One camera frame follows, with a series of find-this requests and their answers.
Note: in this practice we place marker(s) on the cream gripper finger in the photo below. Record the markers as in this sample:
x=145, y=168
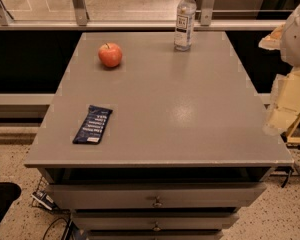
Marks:
x=272, y=40
x=284, y=105

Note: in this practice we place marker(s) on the clear plastic water bottle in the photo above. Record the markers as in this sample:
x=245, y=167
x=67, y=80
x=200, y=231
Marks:
x=186, y=11

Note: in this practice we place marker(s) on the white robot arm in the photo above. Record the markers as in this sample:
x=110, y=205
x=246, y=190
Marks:
x=290, y=40

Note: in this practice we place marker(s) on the blue rxbar wrapper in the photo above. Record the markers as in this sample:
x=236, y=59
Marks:
x=93, y=127

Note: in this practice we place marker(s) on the grey drawer cabinet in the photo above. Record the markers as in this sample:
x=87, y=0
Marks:
x=177, y=118

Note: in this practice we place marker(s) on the red apple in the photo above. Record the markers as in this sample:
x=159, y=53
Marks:
x=110, y=54

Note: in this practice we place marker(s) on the middle grey drawer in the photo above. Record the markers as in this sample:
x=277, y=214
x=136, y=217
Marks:
x=155, y=221

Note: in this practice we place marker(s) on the grey drawer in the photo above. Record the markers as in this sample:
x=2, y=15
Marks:
x=155, y=196
x=155, y=221

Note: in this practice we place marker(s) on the top grey drawer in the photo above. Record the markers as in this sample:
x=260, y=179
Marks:
x=155, y=196

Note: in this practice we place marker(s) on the metal window railing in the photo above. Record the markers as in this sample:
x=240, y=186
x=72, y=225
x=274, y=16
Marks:
x=97, y=15

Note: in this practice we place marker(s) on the small blue device on floor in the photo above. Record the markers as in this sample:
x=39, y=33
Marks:
x=44, y=199

